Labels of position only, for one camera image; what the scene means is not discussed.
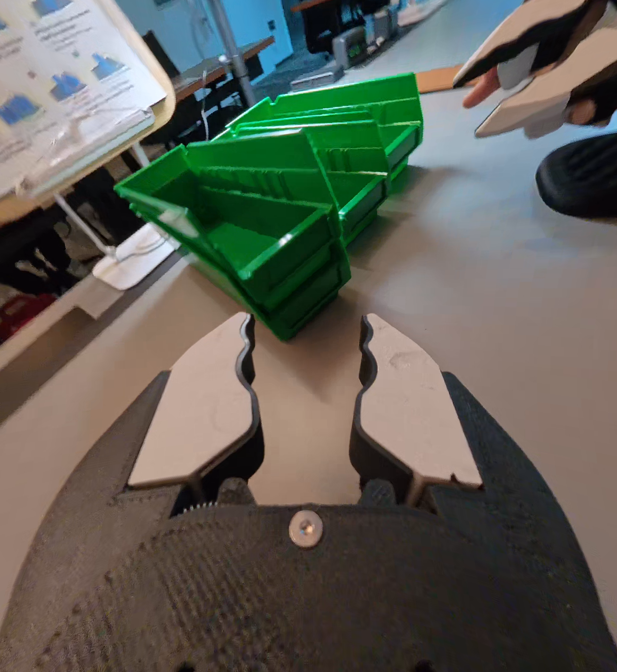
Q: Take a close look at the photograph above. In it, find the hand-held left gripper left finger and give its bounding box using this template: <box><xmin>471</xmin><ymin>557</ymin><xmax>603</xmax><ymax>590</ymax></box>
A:
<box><xmin>127</xmin><ymin>312</ymin><xmax>265</xmax><ymax>494</ymax></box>

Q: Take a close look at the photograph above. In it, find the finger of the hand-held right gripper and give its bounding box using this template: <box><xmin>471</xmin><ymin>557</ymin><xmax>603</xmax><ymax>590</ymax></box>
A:
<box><xmin>475</xmin><ymin>26</ymin><xmax>617</xmax><ymax>139</ymax></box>
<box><xmin>452</xmin><ymin>0</ymin><xmax>588</xmax><ymax>89</ymax></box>

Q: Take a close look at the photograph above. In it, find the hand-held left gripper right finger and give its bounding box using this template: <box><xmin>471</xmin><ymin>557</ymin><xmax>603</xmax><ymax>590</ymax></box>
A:
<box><xmin>349</xmin><ymin>313</ymin><xmax>484</xmax><ymax>491</ymax></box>

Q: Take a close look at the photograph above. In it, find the green plastic bin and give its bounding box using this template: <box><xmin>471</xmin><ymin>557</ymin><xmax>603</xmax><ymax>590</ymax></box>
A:
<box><xmin>267</xmin><ymin>72</ymin><xmax>425</xmax><ymax>197</ymax></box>
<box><xmin>225</xmin><ymin>107</ymin><xmax>393</xmax><ymax>247</ymax></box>
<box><xmin>113</xmin><ymin>131</ymin><xmax>342</xmax><ymax>287</ymax></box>
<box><xmin>130</xmin><ymin>202</ymin><xmax>352</xmax><ymax>343</ymax></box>

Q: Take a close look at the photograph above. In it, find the light grey desk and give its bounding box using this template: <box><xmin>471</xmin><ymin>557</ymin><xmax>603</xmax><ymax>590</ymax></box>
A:
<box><xmin>0</xmin><ymin>86</ymin><xmax>617</xmax><ymax>672</ymax></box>

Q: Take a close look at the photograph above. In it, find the wooden-edged side table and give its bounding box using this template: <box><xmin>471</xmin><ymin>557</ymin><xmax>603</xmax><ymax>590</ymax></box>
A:
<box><xmin>288</xmin><ymin>0</ymin><xmax>530</xmax><ymax>96</ymax></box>

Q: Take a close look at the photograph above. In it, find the black round pad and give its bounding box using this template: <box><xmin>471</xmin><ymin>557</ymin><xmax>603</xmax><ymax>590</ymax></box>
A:
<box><xmin>535</xmin><ymin>128</ymin><xmax>617</xmax><ymax>218</ymax></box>

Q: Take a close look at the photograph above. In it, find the grey equipment box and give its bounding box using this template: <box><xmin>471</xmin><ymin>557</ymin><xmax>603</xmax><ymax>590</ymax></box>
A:
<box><xmin>332</xmin><ymin>29</ymin><xmax>368</xmax><ymax>68</ymax></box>

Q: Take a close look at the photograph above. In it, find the red plastic container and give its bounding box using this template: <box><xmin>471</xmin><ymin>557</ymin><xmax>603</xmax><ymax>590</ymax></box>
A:
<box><xmin>0</xmin><ymin>294</ymin><xmax>57</xmax><ymax>339</ymax></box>

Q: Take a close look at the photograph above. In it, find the metal stand pole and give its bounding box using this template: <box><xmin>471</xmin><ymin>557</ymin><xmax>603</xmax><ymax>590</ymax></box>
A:
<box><xmin>204</xmin><ymin>0</ymin><xmax>250</xmax><ymax>100</ymax></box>

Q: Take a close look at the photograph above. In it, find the long wooden table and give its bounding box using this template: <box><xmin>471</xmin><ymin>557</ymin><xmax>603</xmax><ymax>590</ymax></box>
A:
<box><xmin>172</xmin><ymin>36</ymin><xmax>277</xmax><ymax>103</ymax></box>

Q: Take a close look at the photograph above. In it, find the wooden clipboard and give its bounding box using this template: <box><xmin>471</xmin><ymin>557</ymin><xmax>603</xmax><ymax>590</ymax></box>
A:
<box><xmin>0</xmin><ymin>0</ymin><xmax>177</xmax><ymax>224</ymax></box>

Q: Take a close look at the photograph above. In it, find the printed instruction sheet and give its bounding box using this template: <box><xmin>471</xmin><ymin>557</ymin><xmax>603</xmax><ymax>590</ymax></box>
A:
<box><xmin>0</xmin><ymin>0</ymin><xmax>168</xmax><ymax>203</ymax></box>

